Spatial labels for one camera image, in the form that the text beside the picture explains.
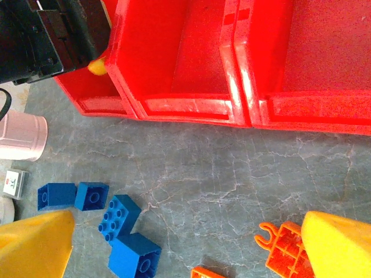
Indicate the orange lego piece with clip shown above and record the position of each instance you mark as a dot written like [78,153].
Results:
[284,249]

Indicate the orange lego plate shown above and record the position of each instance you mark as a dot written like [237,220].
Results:
[205,273]

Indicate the white round object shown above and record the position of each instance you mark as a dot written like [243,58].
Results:
[5,210]

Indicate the small white labelled box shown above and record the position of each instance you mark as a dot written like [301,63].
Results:
[16,184]

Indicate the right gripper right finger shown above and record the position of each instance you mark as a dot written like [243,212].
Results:
[339,249]

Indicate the blue lego brick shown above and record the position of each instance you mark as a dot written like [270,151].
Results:
[91,196]
[56,197]
[120,215]
[133,256]

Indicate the pink ribbed cup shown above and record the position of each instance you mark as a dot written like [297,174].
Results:
[20,136]

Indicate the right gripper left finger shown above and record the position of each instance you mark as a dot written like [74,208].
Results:
[32,249]

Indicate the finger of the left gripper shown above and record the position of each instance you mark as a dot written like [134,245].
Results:
[98,67]

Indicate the red plastic bin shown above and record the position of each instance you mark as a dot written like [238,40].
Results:
[174,43]
[98,101]
[319,58]

